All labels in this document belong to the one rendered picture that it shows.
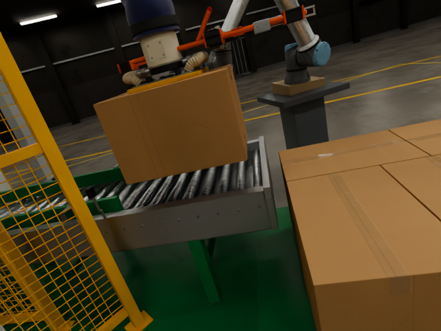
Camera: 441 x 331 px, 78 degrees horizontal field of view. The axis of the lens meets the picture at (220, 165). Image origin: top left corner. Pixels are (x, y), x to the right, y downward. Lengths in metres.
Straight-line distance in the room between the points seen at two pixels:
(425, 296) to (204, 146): 0.89
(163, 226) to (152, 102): 0.55
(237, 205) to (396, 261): 0.59
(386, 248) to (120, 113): 1.10
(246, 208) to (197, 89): 0.53
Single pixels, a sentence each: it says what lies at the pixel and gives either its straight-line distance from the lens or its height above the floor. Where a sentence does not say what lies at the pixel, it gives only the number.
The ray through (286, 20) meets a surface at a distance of 1.33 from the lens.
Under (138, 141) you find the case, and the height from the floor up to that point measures 0.88.
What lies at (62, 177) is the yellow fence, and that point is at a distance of 1.24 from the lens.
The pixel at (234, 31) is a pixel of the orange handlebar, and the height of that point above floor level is 1.21.
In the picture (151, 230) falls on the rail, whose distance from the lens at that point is 1.32.
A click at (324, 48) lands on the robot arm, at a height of 1.01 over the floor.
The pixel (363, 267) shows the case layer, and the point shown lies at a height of 0.54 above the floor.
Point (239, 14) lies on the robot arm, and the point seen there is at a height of 1.33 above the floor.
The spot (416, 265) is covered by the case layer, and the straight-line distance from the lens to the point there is 0.87.
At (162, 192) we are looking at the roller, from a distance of 1.53.
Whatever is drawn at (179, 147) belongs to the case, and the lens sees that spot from 1.25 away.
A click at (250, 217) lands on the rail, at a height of 0.48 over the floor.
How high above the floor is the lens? 1.13
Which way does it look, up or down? 21 degrees down
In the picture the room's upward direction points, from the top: 15 degrees counter-clockwise
